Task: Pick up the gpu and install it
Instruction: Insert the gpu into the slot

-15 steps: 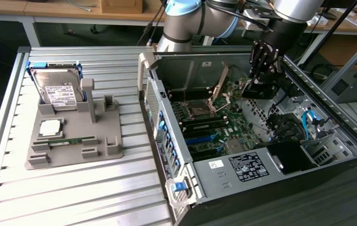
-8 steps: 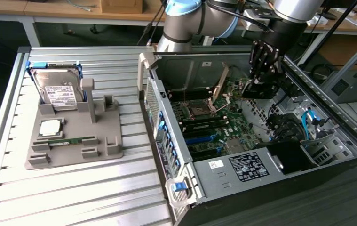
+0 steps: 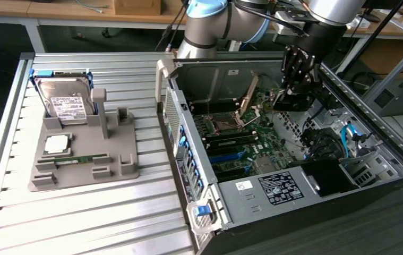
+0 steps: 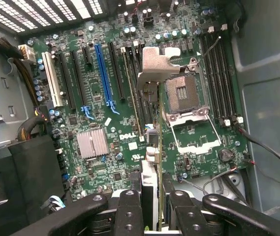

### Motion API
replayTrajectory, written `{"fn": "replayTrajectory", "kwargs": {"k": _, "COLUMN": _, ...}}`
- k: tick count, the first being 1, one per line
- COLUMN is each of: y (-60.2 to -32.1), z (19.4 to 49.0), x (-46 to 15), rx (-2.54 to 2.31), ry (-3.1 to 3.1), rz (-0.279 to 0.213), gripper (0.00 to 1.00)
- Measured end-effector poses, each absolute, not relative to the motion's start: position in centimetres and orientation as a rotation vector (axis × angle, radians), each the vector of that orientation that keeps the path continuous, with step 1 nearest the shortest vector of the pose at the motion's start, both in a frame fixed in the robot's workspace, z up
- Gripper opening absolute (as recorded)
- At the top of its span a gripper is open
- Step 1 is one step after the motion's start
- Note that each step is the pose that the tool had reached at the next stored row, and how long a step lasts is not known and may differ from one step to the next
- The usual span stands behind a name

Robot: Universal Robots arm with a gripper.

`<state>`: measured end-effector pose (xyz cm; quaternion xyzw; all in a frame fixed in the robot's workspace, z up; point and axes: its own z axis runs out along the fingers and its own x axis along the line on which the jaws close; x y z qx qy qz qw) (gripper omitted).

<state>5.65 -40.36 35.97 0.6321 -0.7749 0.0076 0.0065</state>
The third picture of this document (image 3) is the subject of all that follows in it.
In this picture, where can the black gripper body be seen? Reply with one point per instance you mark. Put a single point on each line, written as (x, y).
(319, 40)

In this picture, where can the graphics card with metal bracket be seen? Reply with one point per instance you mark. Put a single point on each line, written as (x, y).
(289, 103)

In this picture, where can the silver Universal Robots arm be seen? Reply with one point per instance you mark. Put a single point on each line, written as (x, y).
(204, 26)

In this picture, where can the small white box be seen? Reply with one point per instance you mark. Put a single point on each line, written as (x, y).
(363, 24)

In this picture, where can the black monitor stand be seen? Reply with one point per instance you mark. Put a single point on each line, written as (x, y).
(371, 17)

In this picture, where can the metal socket cover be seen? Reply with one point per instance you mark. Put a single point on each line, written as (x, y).
(256, 108)

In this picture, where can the black slanted pole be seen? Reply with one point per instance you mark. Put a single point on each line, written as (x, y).
(380, 26)

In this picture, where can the perforated metal drive cage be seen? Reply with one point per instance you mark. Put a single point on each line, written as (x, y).
(289, 122)

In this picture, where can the wooden desk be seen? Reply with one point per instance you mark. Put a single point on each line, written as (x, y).
(388, 30)
(9, 10)

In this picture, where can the grey computer tower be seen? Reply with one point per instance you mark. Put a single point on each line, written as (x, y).
(399, 98)

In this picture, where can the CPU socket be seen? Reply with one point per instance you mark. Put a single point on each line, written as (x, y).
(225, 123)

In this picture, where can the green motherboard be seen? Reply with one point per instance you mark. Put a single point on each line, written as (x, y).
(268, 143)

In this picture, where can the black RAM stick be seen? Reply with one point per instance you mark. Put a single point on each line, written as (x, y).
(229, 140)

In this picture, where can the grey chipset heatsink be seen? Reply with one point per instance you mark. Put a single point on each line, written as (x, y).
(265, 164)

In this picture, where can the open black PC case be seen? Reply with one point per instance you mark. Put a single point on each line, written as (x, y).
(172, 114)

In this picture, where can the blue expansion slot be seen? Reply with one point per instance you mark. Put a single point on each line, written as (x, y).
(221, 158)

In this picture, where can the metal disk bay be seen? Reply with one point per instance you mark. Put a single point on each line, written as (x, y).
(371, 170)

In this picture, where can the brown cardboard box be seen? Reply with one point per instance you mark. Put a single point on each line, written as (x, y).
(137, 6)

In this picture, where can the grey power supply unit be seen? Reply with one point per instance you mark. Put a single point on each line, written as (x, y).
(243, 204)

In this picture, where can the blue case latch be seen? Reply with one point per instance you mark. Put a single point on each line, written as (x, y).
(200, 210)

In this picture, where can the silver hard disk drive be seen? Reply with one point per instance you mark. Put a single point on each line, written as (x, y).
(66, 93)

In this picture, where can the green RAM stick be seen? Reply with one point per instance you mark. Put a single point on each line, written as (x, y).
(77, 159)

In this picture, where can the blue disk carrier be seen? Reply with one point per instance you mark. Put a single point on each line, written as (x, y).
(45, 73)

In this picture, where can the grey plastic parts rack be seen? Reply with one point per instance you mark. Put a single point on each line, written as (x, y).
(80, 175)

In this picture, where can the silver CPU chip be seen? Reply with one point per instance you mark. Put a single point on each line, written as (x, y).
(56, 144)

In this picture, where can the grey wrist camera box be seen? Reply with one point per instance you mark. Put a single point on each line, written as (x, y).
(289, 18)

